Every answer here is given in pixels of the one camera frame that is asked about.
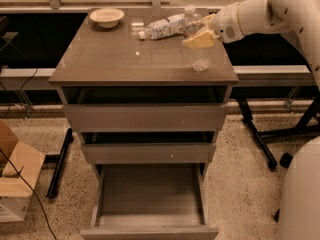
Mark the lying plastic water bottle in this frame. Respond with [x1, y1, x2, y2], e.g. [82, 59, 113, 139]
[138, 13, 185, 40]

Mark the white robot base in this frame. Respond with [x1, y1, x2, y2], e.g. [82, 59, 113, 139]
[276, 137, 320, 240]

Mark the black right table leg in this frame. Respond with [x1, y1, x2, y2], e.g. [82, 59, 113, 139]
[236, 97, 277, 171]

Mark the white bowl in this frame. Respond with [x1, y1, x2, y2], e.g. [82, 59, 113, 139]
[89, 8, 124, 28]

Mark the black cable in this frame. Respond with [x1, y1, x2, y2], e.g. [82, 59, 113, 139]
[0, 150, 58, 240]

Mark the clear water bottle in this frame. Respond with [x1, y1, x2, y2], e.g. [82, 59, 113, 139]
[182, 5, 210, 71]

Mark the black left table leg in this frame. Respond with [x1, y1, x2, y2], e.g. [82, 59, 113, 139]
[45, 128, 74, 199]

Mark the top grey drawer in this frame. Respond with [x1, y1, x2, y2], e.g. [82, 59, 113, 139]
[63, 104, 226, 132]

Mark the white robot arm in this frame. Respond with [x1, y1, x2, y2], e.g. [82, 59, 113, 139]
[183, 0, 320, 87]

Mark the black table leg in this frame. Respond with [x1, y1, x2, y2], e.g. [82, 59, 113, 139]
[45, 128, 74, 199]
[236, 97, 277, 171]

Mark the cardboard box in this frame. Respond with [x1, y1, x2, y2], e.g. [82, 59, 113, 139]
[0, 120, 45, 223]

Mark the grey drawer cabinet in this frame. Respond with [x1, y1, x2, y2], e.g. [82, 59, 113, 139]
[48, 7, 240, 167]

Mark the middle grey drawer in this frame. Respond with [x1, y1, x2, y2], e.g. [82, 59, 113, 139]
[81, 143, 216, 164]

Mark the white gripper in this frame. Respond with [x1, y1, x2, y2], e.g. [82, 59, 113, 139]
[182, 3, 244, 49]

